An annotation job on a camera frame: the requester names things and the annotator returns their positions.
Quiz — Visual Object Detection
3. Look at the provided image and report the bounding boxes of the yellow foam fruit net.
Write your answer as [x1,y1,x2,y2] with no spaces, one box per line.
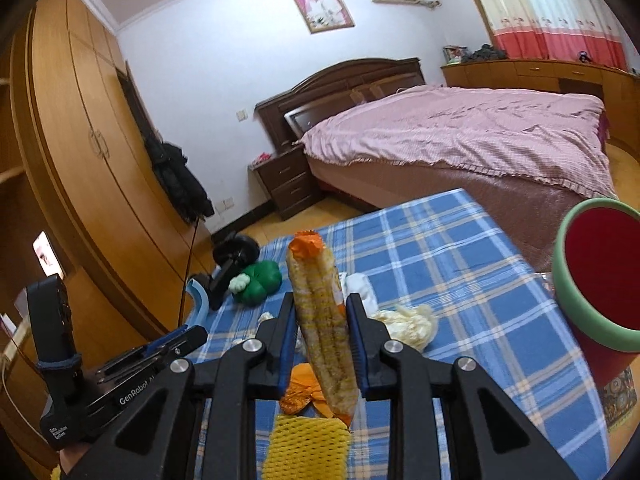
[261,412,352,480]

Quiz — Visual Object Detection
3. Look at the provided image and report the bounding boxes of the black cable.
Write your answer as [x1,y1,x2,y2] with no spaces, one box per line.
[176,216,202,328]

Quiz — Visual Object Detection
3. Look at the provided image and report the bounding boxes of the black dumbbell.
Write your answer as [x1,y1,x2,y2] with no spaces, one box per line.
[187,233,261,312]

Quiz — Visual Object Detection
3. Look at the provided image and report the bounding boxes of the green pumpkin-shaped toy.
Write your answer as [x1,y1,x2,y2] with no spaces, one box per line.
[229,260,284,307]

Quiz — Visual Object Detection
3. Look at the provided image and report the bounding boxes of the brown bed base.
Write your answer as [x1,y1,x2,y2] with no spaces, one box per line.
[305,152,618,263]

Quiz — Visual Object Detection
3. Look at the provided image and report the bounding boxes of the black jacket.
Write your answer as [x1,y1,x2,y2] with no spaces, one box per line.
[144,139,214,222]

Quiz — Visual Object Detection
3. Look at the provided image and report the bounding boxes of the red bin with green rim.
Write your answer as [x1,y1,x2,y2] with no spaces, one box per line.
[551,197,640,403]

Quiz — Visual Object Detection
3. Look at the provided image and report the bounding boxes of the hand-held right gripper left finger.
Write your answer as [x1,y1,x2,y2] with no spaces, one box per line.
[65,292,301,480]

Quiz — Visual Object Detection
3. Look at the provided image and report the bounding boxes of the orange snack packet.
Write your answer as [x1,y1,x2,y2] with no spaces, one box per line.
[286,230,362,427]

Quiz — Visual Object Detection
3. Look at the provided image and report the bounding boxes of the dark clothes pile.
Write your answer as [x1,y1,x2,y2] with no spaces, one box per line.
[467,42,509,62]

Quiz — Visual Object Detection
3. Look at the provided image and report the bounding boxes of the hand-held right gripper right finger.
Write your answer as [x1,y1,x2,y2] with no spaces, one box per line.
[346,292,581,480]

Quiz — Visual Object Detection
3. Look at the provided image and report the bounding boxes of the dark wooden headboard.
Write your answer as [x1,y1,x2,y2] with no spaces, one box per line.
[254,57,427,147]

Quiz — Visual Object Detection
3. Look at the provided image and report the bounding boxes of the framed wall photo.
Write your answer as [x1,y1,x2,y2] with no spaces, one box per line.
[288,0,355,35]

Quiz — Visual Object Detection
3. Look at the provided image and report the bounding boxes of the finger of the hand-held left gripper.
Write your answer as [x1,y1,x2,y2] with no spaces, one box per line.
[95,346,167,378]
[144,325,209,357]

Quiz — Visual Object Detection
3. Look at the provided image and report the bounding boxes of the wooden wardrobe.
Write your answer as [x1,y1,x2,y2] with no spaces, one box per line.
[0,0,213,346]

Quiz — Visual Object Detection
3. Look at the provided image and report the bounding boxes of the white crumpled tissue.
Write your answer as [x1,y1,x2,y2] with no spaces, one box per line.
[344,272,382,312]

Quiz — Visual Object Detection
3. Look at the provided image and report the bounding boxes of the floral curtain with red hem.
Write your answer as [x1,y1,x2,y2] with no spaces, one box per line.
[459,0,629,69]

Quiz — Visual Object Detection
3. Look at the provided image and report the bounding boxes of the long wooden cabinet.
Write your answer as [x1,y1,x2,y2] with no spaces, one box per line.
[440,57,640,147]

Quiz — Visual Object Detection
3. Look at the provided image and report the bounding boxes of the dark wooden nightstand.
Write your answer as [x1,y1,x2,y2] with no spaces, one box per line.
[248,146,322,222]

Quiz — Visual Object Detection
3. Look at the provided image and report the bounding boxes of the cream crumpled plastic bag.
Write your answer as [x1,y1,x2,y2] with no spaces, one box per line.
[371,304,440,354]

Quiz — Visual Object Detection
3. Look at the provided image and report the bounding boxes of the bed with pink cover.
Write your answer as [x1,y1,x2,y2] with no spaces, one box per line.
[299,84,619,202]

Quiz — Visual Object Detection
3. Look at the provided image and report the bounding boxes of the blue plaid tablecloth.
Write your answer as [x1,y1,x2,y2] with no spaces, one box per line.
[187,187,615,480]

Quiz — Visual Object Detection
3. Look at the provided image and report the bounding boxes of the light blue plastic piece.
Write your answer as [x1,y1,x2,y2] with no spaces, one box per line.
[186,280,218,329]

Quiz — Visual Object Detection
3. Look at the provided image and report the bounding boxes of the smartphone with lit screen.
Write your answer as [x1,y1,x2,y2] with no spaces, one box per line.
[32,230,66,279]

